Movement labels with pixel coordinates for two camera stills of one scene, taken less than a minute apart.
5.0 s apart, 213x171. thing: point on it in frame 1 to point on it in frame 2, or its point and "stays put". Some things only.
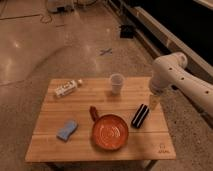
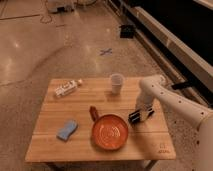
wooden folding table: [99, 119] stays put
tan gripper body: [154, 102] to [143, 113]
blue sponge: [69, 126] stays put
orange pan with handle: [110, 131] stays put
